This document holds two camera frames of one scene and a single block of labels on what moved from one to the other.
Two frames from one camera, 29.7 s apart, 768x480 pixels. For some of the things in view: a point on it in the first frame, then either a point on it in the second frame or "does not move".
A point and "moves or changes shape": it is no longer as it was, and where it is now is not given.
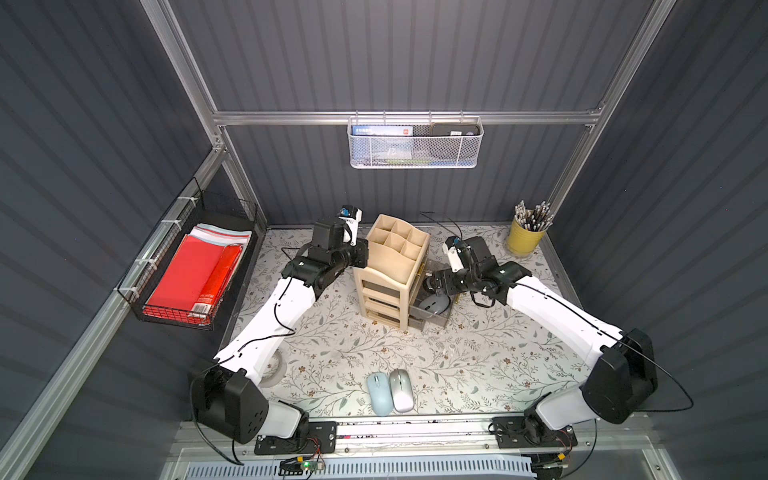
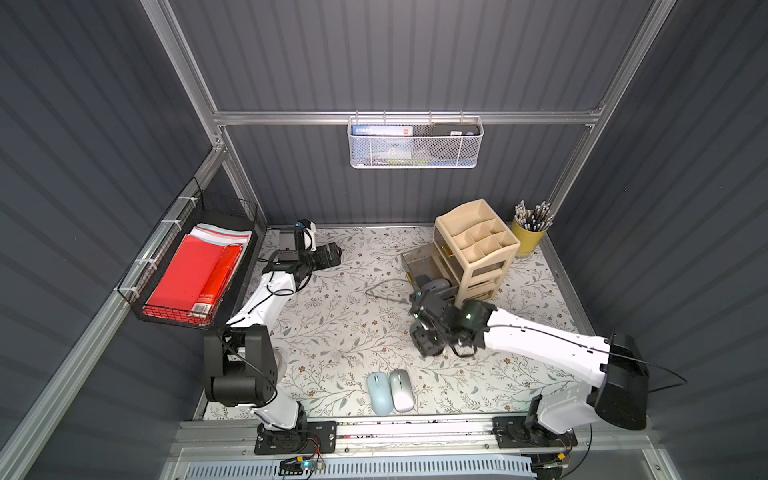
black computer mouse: x=437 y=304 moves or changes shape
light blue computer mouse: x=380 y=392 does not move
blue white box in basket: x=382 y=142 does not move
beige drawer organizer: x=395 y=253 -> x=475 y=246
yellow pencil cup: x=522 y=242 does not move
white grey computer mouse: x=402 y=390 does not move
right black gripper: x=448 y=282 -> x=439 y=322
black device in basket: x=455 y=129 does not move
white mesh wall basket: x=414 y=142 does not move
